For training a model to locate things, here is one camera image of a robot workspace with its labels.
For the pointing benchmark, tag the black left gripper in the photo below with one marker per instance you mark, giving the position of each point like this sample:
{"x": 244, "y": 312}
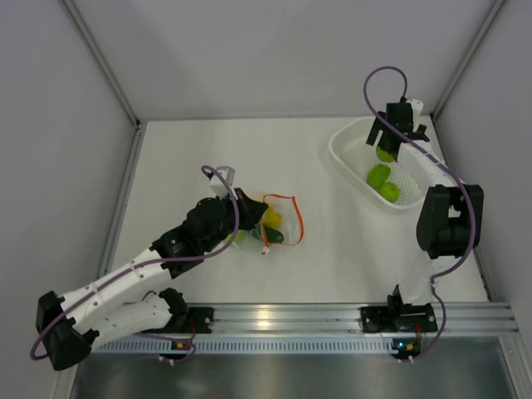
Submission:
{"x": 251, "y": 210}

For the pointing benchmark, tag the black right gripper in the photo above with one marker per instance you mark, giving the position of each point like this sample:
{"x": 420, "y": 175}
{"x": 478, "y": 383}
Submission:
{"x": 378, "y": 125}

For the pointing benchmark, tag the light green fake apple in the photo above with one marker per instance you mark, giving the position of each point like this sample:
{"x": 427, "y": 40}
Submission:
{"x": 384, "y": 156}
{"x": 389, "y": 191}

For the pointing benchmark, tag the clear zip bag orange seal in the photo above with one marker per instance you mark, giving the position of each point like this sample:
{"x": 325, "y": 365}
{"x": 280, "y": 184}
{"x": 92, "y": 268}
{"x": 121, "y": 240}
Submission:
{"x": 292, "y": 226}

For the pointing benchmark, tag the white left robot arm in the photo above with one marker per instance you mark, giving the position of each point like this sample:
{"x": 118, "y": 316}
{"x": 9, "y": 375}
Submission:
{"x": 137, "y": 297}

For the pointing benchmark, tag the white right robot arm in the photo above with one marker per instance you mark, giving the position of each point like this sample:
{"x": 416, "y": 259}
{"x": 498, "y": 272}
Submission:
{"x": 449, "y": 223}

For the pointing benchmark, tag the yellow-green fake starfruit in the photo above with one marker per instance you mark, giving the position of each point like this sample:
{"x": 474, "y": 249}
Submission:
{"x": 236, "y": 240}

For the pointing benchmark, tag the yellow fake lemon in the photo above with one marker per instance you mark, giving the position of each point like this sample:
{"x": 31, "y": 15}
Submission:
{"x": 271, "y": 218}

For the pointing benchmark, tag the dark green fake avocado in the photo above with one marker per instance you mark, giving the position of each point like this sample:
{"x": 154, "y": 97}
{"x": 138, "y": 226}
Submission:
{"x": 273, "y": 236}

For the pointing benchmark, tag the white perforated plastic basket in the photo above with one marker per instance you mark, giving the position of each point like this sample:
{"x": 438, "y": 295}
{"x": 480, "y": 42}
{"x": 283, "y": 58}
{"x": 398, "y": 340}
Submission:
{"x": 353, "y": 159}

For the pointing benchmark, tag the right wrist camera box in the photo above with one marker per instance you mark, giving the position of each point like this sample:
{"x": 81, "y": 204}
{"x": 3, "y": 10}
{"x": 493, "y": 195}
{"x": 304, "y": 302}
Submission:
{"x": 417, "y": 108}

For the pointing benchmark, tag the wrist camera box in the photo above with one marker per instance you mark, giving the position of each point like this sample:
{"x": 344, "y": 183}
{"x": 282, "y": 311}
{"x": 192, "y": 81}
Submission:
{"x": 417, "y": 108}
{"x": 221, "y": 180}

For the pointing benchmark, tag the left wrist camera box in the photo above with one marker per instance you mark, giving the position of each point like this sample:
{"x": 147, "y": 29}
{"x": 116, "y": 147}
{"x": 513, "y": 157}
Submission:
{"x": 221, "y": 180}

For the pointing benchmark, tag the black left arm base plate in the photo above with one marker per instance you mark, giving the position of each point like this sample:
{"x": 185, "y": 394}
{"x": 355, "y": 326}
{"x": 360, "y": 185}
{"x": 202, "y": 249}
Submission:
{"x": 195, "y": 320}

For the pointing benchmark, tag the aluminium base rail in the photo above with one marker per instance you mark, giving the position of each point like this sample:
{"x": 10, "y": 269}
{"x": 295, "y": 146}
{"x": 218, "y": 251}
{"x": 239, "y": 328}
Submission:
{"x": 457, "y": 319}

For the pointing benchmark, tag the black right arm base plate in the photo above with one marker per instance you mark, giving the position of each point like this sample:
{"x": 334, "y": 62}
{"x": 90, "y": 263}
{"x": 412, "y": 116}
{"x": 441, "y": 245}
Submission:
{"x": 410, "y": 319}

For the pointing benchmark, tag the white slotted cable duct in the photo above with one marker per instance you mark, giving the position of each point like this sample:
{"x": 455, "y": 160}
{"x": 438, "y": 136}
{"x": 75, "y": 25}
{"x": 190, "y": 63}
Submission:
{"x": 263, "y": 345}

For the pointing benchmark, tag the aluminium frame rail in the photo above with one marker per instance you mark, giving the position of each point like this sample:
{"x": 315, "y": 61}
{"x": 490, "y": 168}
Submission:
{"x": 82, "y": 28}

